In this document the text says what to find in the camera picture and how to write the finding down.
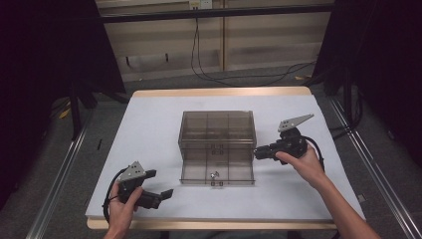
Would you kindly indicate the black horizontal bar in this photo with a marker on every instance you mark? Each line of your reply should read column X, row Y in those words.
column 215, row 13

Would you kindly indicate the metal floor rail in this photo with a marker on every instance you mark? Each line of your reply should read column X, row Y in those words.
column 56, row 186
column 375, row 166

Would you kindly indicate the person's left hand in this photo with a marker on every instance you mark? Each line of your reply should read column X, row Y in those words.
column 121, row 212

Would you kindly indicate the smoky transparent plastic drawer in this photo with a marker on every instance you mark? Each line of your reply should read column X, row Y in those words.
column 199, row 169

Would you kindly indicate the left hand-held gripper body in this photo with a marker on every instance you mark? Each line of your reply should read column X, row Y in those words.
column 131, row 182

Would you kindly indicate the black curtain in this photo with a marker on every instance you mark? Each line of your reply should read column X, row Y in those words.
column 381, row 49
column 49, row 49

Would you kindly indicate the person's right hand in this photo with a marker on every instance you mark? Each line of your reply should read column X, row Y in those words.
column 307, row 167

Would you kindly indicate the white table cover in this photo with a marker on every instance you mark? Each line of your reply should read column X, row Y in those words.
column 149, row 132

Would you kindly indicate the white wall socket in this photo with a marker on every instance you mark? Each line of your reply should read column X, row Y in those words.
column 200, row 4

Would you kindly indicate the black stand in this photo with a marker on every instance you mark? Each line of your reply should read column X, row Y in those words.
column 75, row 113
column 347, row 96

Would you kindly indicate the smoky transparent plastic storage box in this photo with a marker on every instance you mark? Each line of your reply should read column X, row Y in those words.
column 217, row 129

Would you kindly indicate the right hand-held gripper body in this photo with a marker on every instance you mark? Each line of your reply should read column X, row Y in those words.
column 292, row 142

